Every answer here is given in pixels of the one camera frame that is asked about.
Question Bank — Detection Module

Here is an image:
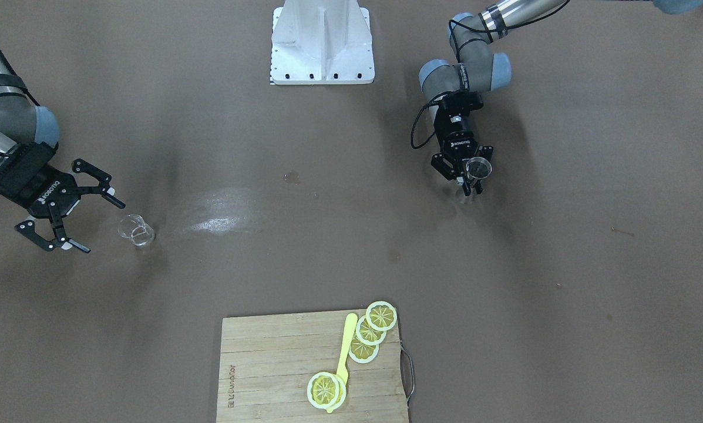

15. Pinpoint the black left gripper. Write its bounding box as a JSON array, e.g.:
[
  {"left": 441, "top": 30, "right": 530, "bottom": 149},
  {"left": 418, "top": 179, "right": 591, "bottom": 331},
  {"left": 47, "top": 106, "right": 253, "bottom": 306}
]
[{"left": 431, "top": 94, "right": 494, "bottom": 196}]

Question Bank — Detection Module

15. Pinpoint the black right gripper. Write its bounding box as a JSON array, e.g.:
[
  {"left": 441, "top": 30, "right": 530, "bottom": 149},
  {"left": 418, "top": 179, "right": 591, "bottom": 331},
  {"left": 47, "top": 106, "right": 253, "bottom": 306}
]
[{"left": 0, "top": 143, "right": 126, "bottom": 254}]

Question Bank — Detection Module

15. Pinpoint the steel double jigger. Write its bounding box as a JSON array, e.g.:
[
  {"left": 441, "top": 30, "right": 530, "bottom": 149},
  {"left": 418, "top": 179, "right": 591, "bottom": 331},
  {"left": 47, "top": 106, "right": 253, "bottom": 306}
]
[{"left": 456, "top": 156, "right": 493, "bottom": 204}]

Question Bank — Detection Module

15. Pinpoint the clear glass measuring cup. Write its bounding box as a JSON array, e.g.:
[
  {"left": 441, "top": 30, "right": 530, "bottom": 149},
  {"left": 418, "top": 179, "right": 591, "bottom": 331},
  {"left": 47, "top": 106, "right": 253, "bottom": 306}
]
[{"left": 117, "top": 214, "right": 156, "bottom": 247}]

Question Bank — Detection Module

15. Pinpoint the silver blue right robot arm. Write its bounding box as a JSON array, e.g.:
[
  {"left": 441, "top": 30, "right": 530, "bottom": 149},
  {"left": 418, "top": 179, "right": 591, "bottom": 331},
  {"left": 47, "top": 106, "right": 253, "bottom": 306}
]
[{"left": 0, "top": 48, "right": 125, "bottom": 253}]

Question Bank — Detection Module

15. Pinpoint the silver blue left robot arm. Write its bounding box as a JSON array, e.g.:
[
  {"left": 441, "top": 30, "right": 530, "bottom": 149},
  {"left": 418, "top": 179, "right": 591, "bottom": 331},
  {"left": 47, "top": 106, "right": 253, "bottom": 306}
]
[{"left": 419, "top": 1, "right": 566, "bottom": 196}]

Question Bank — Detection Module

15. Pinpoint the lemon slice top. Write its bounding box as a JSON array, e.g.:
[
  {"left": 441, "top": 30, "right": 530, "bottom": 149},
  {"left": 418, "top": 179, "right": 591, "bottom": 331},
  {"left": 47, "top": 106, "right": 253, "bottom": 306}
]
[{"left": 365, "top": 300, "right": 398, "bottom": 331}]

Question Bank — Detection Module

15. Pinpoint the lemon slice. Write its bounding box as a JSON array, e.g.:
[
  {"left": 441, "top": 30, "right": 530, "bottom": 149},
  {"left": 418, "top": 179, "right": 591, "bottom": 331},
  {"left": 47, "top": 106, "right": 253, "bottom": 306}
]
[
  {"left": 349, "top": 337, "right": 380, "bottom": 364},
  {"left": 307, "top": 372, "right": 348, "bottom": 413},
  {"left": 365, "top": 300, "right": 398, "bottom": 331},
  {"left": 355, "top": 317, "right": 386, "bottom": 347}
]

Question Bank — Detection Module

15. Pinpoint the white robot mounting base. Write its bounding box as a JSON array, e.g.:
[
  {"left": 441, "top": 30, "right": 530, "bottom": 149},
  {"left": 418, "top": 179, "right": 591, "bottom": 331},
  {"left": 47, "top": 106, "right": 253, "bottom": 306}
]
[{"left": 269, "top": 1, "right": 375, "bottom": 86}]

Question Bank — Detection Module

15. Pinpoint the lemon slice front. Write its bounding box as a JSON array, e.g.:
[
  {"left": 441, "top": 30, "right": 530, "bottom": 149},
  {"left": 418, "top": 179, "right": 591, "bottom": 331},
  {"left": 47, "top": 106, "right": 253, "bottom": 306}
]
[{"left": 307, "top": 372, "right": 348, "bottom": 413}]

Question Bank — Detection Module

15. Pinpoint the bamboo cutting board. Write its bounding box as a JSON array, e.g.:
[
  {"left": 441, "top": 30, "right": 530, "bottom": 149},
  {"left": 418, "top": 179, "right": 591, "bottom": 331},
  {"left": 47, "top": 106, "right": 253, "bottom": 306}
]
[{"left": 215, "top": 310, "right": 411, "bottom": 422}]

